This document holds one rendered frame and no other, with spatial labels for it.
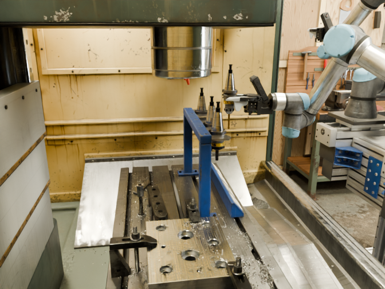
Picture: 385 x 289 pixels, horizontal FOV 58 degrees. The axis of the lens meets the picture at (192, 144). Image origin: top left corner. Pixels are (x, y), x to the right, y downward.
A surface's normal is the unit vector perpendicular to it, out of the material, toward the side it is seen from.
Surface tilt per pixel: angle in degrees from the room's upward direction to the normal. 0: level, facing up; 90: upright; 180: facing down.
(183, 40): 90
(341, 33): 87
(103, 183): 24
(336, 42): 86
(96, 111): 90
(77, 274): 0
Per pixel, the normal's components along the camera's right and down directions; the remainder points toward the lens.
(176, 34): -0.07, 0.30
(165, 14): 0.14, 0.30
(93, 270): 0.00, -0.95
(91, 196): 0.09, -0.72
